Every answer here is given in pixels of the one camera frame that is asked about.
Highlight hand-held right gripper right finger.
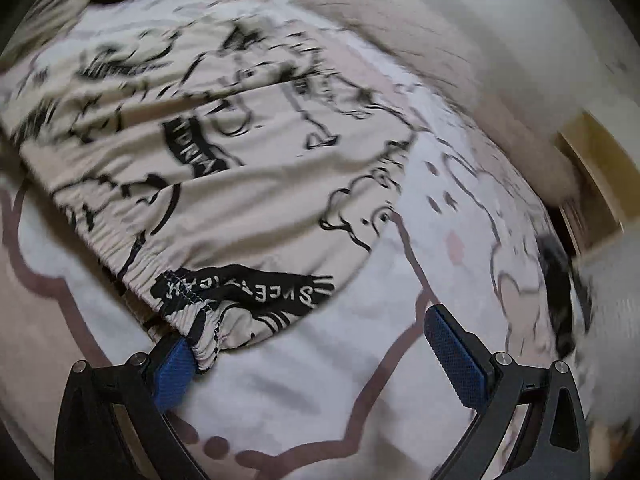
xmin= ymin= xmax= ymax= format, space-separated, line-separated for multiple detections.
xmin=424 ymin=304 xmax=592 ymax=480

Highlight wooden bedside shelf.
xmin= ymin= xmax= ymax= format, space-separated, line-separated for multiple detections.
xmin=552 ymin=112 xmax=640 ymax=256

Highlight black and white cloth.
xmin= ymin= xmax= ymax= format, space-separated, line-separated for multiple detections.
xmin=537 ymin=232 xmax=640 ymax=441

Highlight beige black-printed shorts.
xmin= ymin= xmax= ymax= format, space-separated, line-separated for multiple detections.
xmin=0 ymin=19 xmax=418 ymax=373

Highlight beige fluffy blanket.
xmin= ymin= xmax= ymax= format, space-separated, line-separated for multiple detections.
xmin=240 ymin=0 xmax=583 ymax=206

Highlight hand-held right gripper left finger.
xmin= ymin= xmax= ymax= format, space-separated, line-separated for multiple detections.
xmin=53 ymin=334 xmax=211 ymax=480

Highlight white cartoon-printed bed sheet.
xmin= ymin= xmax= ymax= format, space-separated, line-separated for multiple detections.
xmin=0 ymin=0 xmax=596 ymax=480

